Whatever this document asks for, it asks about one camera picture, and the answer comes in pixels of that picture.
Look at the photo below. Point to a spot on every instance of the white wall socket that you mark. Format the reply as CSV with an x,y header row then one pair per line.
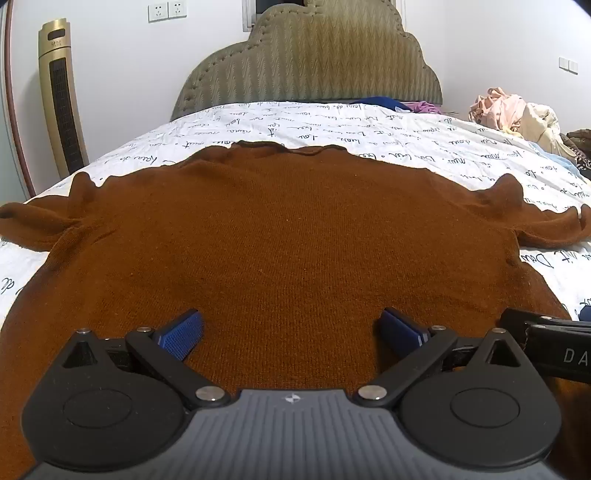
x,y
157,13
176,10

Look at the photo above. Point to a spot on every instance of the purple cloth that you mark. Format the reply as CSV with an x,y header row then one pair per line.
x,y
425,109

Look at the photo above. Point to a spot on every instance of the white wall switch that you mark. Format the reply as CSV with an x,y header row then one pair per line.
x,y
563,63
573,67

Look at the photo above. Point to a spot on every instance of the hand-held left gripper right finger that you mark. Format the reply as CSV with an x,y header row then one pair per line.
x,y
399,330

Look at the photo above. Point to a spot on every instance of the brown patterned cloth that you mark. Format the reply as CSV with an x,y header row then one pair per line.
x,y
581,147

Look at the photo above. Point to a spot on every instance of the gold tower fan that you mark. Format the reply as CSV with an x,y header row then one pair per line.
x,y
60,92

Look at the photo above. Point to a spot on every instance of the white script-printed quilt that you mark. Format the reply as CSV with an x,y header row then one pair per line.
x,y
415,138

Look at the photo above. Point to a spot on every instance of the sliding wardrobe door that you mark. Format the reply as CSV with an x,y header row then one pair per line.
x,y
7,152

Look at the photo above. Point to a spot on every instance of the olive upholstered headboard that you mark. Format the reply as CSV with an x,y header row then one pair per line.
x,y
314,60

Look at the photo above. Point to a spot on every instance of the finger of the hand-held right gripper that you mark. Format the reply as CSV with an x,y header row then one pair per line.
x,y
515,323

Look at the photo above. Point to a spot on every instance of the brown knit sweater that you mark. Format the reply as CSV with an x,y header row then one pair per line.
x,y
295,230

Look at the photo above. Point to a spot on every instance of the pink clothes pile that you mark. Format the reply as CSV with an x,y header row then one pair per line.
x,y
496,113

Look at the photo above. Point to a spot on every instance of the light blue cloth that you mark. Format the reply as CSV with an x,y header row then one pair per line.
x,y
554,159

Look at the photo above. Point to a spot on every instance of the dark blue cloth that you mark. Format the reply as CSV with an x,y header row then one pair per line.
x,y
383,104

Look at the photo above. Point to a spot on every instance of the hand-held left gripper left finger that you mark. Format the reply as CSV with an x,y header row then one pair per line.
x,y
182,334

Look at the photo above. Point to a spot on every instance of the cream puffy jacket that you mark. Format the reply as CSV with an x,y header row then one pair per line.
x,y
547,127

